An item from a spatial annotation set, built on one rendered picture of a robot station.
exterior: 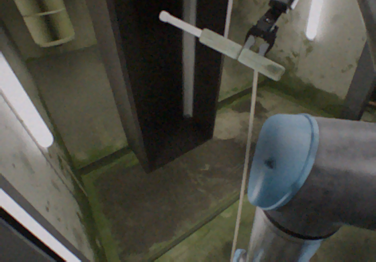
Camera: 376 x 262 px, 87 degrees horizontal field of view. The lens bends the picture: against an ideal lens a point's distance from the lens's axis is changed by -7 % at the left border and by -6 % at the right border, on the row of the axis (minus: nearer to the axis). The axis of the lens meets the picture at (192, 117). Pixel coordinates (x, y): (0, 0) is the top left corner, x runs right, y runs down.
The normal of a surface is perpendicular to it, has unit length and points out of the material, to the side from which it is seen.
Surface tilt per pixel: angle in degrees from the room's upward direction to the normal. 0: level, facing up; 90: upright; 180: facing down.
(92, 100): 57
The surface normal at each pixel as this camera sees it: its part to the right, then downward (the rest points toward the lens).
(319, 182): -0.32, 0.09
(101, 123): 0.42, -0.07
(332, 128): -0.09, -0.81
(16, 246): 0.56, 0.44
